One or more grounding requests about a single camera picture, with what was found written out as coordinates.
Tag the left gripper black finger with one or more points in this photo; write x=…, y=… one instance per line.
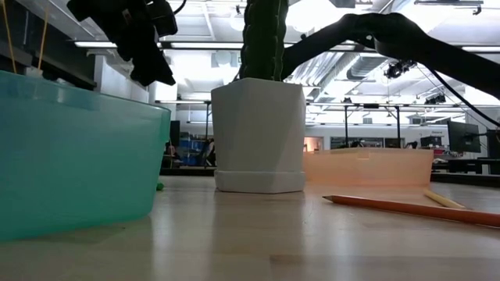
x=150, y=70

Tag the teal translucent plastic bin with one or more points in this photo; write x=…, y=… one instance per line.
x=78, y=156

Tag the green pen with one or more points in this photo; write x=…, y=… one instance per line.
x=160, y=186

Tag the orange pencil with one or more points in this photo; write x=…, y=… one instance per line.
x=410, y=208

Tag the yellow pencil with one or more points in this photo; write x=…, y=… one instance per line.
x=443, y=199

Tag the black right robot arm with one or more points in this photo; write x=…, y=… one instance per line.
x=410, y=39

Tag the long ceiling light strip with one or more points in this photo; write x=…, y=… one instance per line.
x=195, y=45

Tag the black computer monitor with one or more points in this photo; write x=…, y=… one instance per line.
x=175, y=132

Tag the green cactus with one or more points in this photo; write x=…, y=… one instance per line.
x=263, y=39

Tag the white hexagonal plant pot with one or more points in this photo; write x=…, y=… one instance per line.
x=258, y=132

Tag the orange translucent plastic bin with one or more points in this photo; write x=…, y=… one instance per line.
x=367, y=168

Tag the small black monitor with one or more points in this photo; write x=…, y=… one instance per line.
x=430, y=141

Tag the large black monitor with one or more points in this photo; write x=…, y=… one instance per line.
x=464, y=136

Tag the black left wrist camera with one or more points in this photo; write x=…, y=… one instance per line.
x=164, y=17

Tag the black aluminium table frame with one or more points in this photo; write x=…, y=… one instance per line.
x=187, y=171

